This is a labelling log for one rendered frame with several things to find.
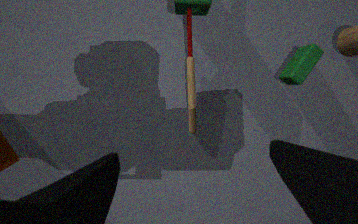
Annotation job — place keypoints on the green cube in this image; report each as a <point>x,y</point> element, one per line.
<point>199,7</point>

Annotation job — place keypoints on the small green block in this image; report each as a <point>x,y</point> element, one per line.
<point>301,64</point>

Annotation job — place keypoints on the red string with wooden stick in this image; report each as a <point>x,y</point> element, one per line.
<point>191,76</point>

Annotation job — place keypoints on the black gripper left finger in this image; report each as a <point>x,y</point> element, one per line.
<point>82,197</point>

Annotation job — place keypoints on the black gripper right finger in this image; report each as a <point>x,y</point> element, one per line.
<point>324,184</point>

